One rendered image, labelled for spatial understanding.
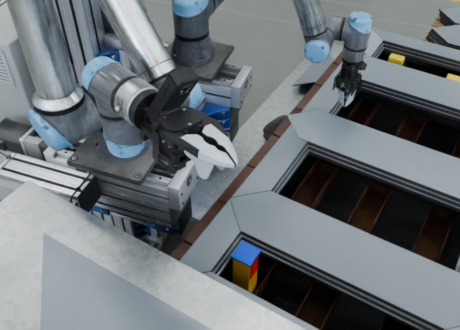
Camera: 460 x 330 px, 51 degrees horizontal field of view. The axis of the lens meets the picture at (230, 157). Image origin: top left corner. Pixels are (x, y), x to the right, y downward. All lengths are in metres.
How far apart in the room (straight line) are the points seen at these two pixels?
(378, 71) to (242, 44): 1.93
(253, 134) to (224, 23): 2.29
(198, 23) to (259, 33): 2.41
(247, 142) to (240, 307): 0.99
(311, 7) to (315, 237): 0.66
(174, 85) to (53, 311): 0.54
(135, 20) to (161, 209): 0.60
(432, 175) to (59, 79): 1.13
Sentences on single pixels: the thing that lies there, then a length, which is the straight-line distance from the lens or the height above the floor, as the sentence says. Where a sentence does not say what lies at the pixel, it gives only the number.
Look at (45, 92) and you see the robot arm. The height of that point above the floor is 1.31.
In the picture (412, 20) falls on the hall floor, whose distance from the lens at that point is 4.44.
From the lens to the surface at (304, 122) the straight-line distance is 1.74.
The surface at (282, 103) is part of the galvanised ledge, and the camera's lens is 2.11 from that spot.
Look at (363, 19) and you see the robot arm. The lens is 1.63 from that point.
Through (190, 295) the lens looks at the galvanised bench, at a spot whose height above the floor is 1.05.
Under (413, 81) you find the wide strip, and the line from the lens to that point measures 2.05.
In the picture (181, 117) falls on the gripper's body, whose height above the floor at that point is 1.46.
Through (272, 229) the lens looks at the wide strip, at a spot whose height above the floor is 0.85.
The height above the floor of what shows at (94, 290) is 1.07.
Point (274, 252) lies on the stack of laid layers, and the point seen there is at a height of 0.84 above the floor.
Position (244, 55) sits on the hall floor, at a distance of 3.71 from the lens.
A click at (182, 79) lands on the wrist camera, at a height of 1.54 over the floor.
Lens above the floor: 1.94
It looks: 43 degrees down
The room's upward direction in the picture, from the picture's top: straight up
